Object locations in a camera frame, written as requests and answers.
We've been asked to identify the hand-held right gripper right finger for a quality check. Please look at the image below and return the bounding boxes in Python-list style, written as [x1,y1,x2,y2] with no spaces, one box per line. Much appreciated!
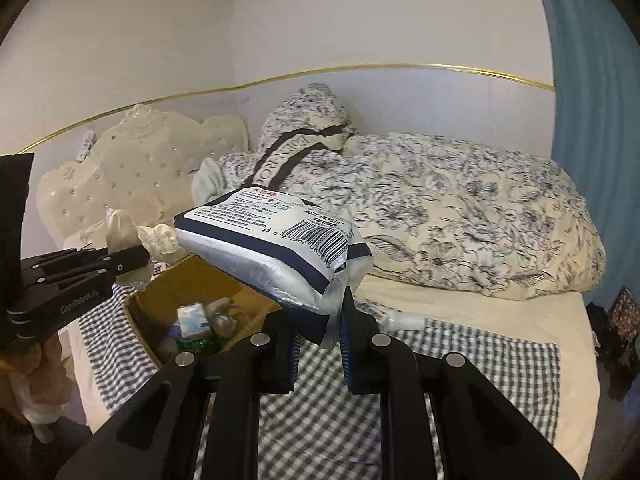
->
[337,287,569,480]

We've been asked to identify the white remote control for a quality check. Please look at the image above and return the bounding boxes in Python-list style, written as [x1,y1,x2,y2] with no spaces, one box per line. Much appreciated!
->
[76,131,97,164]

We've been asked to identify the light blue tissue pack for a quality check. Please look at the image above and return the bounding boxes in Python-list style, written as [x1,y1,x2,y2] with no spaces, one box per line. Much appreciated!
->
[176,302,211,344]

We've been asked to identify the teal curtain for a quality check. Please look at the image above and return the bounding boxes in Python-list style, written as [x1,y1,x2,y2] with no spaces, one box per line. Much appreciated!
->
[529,0,640,312]

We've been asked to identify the black bag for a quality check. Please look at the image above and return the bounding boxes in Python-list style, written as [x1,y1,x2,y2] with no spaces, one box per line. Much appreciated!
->
[586,302,638,402]

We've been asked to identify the navy and white plastic packet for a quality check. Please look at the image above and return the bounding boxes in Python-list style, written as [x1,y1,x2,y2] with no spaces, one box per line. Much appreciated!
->
[173,186,373,350]

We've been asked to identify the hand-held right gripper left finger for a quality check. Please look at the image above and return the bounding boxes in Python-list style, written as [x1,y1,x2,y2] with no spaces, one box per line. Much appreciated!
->
[55,311,302,480]

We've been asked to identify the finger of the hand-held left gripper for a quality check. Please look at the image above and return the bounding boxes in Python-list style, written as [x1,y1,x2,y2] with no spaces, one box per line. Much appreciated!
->
[34,245,152,287]
[20,246,110,274]

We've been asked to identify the light green cloth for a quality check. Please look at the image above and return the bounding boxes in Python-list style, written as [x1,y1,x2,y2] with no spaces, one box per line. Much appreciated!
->
[192,157,227,207]

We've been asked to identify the white squeeze tube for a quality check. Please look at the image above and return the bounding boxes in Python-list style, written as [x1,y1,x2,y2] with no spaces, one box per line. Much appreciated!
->
[378,310,427,334]

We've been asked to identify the brown cardboard box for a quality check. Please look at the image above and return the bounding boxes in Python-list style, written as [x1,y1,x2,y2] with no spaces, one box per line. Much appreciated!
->
[122,255,284,369]

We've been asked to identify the floral duvet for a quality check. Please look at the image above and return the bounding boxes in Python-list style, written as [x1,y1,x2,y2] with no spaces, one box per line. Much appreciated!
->
[215,82,607,302]

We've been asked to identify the green foil packet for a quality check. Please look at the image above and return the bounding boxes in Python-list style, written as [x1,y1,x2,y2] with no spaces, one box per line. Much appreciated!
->
[180,336,227,357]

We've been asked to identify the cream tufted headboard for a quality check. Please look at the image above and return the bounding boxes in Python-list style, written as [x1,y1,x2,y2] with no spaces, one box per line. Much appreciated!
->
[36,103,250,252]

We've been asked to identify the person's left hand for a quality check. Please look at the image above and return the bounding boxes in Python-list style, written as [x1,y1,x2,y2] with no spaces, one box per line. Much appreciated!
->
[0,341,72,413]

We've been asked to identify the checked cloth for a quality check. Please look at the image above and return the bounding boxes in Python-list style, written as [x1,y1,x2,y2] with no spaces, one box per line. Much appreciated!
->
[77,280,562,480]

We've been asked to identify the dark patterned bag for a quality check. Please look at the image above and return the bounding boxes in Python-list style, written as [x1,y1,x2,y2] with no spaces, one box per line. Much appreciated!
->
[602,287,640,357]

